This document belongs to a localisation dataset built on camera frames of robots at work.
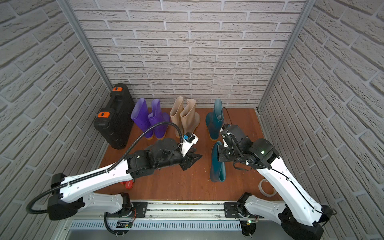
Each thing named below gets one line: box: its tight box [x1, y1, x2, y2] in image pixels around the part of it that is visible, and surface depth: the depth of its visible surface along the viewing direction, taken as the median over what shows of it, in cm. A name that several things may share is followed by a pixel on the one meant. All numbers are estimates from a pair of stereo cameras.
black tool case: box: [93, 83, 135, 150], surface depth 86 cm
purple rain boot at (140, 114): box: [131, 98, 154, 140], surface depth 87 cm
